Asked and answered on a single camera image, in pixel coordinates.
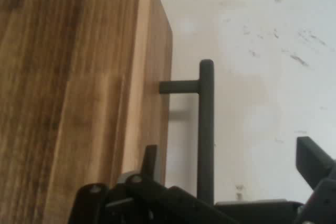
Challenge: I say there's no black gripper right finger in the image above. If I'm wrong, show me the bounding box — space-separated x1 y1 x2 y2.
294 136 336 224

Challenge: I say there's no black metal bar handle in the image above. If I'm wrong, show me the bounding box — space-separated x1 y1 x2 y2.
159 59 215 205

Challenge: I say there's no wooden drawer front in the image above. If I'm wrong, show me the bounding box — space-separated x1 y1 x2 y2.
121 0 173 184

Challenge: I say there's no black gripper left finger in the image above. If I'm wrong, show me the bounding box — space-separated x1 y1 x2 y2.
67 144 234 224

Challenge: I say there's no wooden cabinet top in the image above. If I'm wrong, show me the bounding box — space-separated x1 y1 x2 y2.
0 0 144 224

